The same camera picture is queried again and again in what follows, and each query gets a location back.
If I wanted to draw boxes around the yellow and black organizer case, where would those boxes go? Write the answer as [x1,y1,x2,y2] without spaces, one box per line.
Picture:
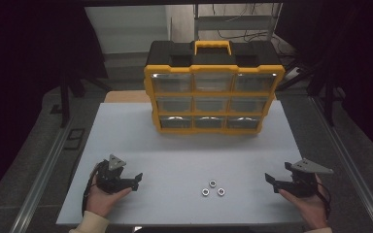
[143,40,286,136]

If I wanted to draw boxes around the set of clear drawers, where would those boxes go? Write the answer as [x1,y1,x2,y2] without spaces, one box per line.
[151,72,278,130]

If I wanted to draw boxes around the person's left hand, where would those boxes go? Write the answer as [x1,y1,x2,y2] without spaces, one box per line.
[85,176,134,217]

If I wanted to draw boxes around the dark curtain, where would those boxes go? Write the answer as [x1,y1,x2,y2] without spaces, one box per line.
[0,0,109,208]
[276,0,373,166]

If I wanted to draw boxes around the aluminium rail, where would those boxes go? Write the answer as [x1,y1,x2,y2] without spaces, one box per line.
[9,119,76,233]
[309,96,373,233]

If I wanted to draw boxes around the wooden board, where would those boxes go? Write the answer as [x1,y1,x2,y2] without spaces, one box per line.
[104,90,153,104]

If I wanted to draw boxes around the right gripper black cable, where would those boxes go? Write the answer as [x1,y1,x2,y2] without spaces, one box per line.
[315,181,333,221]

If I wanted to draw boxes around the white power strip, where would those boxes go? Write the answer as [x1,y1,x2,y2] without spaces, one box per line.
[284,66,301,83]

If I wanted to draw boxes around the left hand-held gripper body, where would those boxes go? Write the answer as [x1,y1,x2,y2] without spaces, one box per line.
[95,153,131,194]

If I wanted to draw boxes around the black floor cables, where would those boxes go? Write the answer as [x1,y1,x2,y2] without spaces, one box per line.
[216,29,294,66]

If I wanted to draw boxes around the grey metal shelf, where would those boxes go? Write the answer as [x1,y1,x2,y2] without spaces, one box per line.
[193,3,284,42]

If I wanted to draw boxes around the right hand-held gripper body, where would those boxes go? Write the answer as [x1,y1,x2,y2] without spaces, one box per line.
[286,157,334,198]

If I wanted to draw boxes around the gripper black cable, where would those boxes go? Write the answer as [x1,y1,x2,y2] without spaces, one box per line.
[315,181,333,221]
[82,163,101,217]

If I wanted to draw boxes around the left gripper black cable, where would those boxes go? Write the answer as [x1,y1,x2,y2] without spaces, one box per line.
[82,163,101,217]

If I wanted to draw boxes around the person's right hand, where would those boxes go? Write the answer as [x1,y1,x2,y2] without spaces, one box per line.
[278,174,330,231]

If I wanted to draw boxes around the black metal stand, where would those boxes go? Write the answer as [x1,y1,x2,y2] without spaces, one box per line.
[277,59,338,127]
[58,72,113,129]

